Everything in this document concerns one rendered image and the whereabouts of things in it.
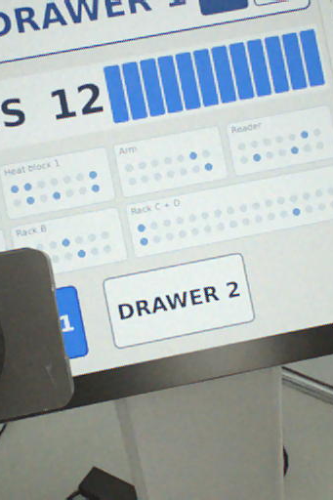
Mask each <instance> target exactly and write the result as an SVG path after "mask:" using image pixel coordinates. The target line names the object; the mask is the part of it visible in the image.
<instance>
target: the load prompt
mask: <svg viewBox="0 0 333 500"><path fill-rule="evenodd" d="M309 9H312V0H0V65H1V64H6V63H13V62H18V61H24V60H30V59H36V58H42V57H49V56H53V55H59V54H66V53H71V52H78V51H84V50H90V49H96V48H101V47H102V46H107V45H113V44H120V43H125V42H132V41H137V40H143V39H149V38H154V37H161V36H167V35H173V34H179V32H185V31H191V30H196V29H203V28H208V27H215V26H220V25H226V24H233V23H237V22H238V21H250V20H255V19H261V18H268V17H273V16H280V15H286V14H291V12H298V11H303V10H309Z"/></svg>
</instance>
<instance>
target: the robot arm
mask: <svg viewBox="0 0 333 500"><path fill-rule="evenodd" d="M55 292H56V284H55V279H54V274H53V268H52V262H51V259H50V256H49V255H48V254H47V253H46V252H45V251H41V250H38V249H33V248H30V247H23V248H19V249H12V250H7V251H0V420H1V419H7V418H12V417H17V416H22V415H27V413H33V412H38V411H43V410H49V409H54V408H59V407H64V406H65V405H67V404H68V402H69V400H70V398H71V396H72V394H74V390H75V386H74V380H72V375H71V369H70V363H69V357H68V354H66V350H65V344H64V338H63V333H62V323H61V318H60V311H59V306H57V300H56V294H55Z"/></svg>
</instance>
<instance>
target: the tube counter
mask: <svg viewBox="0 0 333 500"><path fill-rule="evenodd" d="M318 37H319V34H317V29H316V24H315V23H313V24H307V25H304V26H300V27H295V28H288V29H283V30H277V31H271V32H265V33H259V34H253V35H251V36H247V37H241V38H235V39H230V40H224V41H218V42H211V43H206V44H199V45H194V46H188V48H182V49H177V50H170V51H165V52H159V53H152V54H147V55H140V56H135V57H129V58H123V60H122V59H118V61H111V62H100V63H94V64H88V65H82V66H77V67H71V68H65V69H59V70H53V71H47V72H41V73H40V78H41V83H42V90H43V95H44V100H45V105H46V106H47V110H48V116H49V121H50V126H51V132H52V138H53V140H54V139H60V138H66V137H71V136H77V135H83V134H89V133H95V132H100V131H106V130H111V129H117V128H123V127H128V125H135V124H140V123H146V122H151V121H156V120H163V119H168V118H174V117H180V116H185V115H192V114H196V113H200V112H203V111H208V110H213V109H220V108H225V107H232V106H237V105H242V104H252V103H259V102H260V101H264V100H271V99H276V98H281V97H288V96H293V95H300V94H305V93H310V92H316V90H321V89H328V88H329V85H328V81H327V75H326V70H325V64H324V59H323V55H322V50H321V45H320V40H318Z"/></svg>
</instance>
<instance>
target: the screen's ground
mask: <svg viewBox="0 0 333 500"><path fill-rule="evenodd" d="M313 23H315V24H316V29H317V34H319V37H318V40H320V45H321V50H322V55H323V59H324V64H325V70H326V75H327V81H328V85H329V88H328V89H321V90H316V92H310V93H305V94H300V95H293V96H288V97H281V98H276V99H271V100H264V101H260V102H259V103H252V104H242V105H237V106H232V107H225V108H220V109H213V110H208V111H203V112H200V113H196V114H192V115H185V116H180V117H174V118H168V119H163V120H156V121H151V122H146V123H140V124H135V125H128V127H123V128H117V129H111V130H106V131H100V132H95V133H89V134H83V135H77V136H71V137H66V138H60V139H54V140H53V138H52V132H51V126H50V121H49V116H48V110H47V106H46V105H45V100H44V95H43V90H42V83H41V78H40V73H41V72H47V71H53V70H59V69H65V68H71V67H77V66H82V65H88V64H94V63H106V62H111V61H118V59H122V60H123V58H129V57H135V56H140V55H147V54H152V53H159V52H165V51H170V50H177V49H182V48H188V46H194V45H199V44H206V43H211V42H218V41H224V40H230V39H235V38H241V37H247V36H251V35H253V34H259V33H265V32H271V31H277V30H283V29H288V28H295V27H300V26H304V25H307V24H313ZM326 101H332V106H333V0H312V9H309V10H303V11H298V12H291V14H286V15H280V16H273V17H268V18H261V19H255V20H250V21H238V22H237V23H233V24H226V25H220V26H215V27H208V28H203V29H196V30H191V31H185V32H179V34H173V35H167V36H161V37H154V38H149V39H143V40H137V41H132V42H125V43H120V44H113V45H107V46H102V47H101V48H96V49H90V50H84V51H78V52H71V53H66V54H59V55H53V56H49V57H42V58H36V59H30V60H24V61H18V62H13V63H6V64H1V65H0V162H3V161H9V160H15V159H21V158H26V157H32V155H37V154H43V153H49V152H54V151H61V150H66V149H72V148H78V147H82V146H93V145H98V144H105V143H110V142H117V140H122V139H127V138H134V137H138V136H143V135H150V134H155V133H162V132H167V131H172V130H179V129H184V128H190V127H193V126H195V125H200V124H207V123H212V122H218V121H224V120H229V119H235V118H240V117H246V116H252V115H258V113H263V112H269V111H275V110H281V109H286V108H291V107H298V106H303V105H309V104H314V103H319V102H326ZM241 250H243V255H244V261H245V266H247V269H248V275H249V280H250V285H251V291H252V296H253V301H254V307H255V312H256V317H257V322H256V323H251V324H246V325H240V326H235V327H230V328H225V329H220V330H214V332H213V331H210V333H205V334H199V335H194V336H189V337H184V338H179V339H173V340H169V341H164V342H158V343H153V344H148V345H142V346H138V347H137V348H133V349H127V350H123V351H118V352H114V351H113V345H112V341H111V336H110V330H109V324H108V319H107V313H106V308H105V303H104V293H103V289H102V283H101V282H100V278H104V277H109V276H115V275H120V274H125V273H131V271H140V270H146V269H151V268H156V267H162V266H167V265H172V264H177V263H182V262H187V261H193V260H198V259H204V257H209V256H214V255H221V254H226V253H230V252H236V251H241ZM72 283H77V286H78V292H79V297H80V303H81V308H82V312H83V318H84V324H85V329H87V335H88V340H89V345H90V351H91V356H86V357H82V358H77V359H72V360H71V361H70V362H69V363H70V369H71V375H72V376H78V375H83V373H89V372H93V371H98V370H104V369H108V368H113V367H119V366H123V365H128V364H134V363H139V362H144V360H150V359H155V358H159V357H164V356H169V355H175V354H184V353H189V352H194V351H199V350H205V349H210V348H215V347H220V346H221V345H224V344H229V343H235V342H240V341H246V340H251V339H255V338H261V337H266V336H270V335H276V334H281V333H286V332H291V331H296V329H302V328H307V327H312V326H317V325H321V324H326V323H332V322H333V223H332V224H326V225H321V226H316V227H310V228H306V229H300V230H295V231H290V232H285V233H280V234H273V235H268V236H263V237H257V238H252V239H247V240H241V241H236V242H231V243H230V244H226V245H221V246H215V247H210V248H205V249H198V250H193V251H187V252H183V253H178V254H172V255H167V256H162V257H156V259H151V260H146V261H140V262H136V263H131V264H124V265H119V266H113V267H108V268H103V269H97V270H92V271H82V273H78V274H73V275H67V276H62V277H56V278H55V284H56V286H62V285H67V284H72Z"/></svg>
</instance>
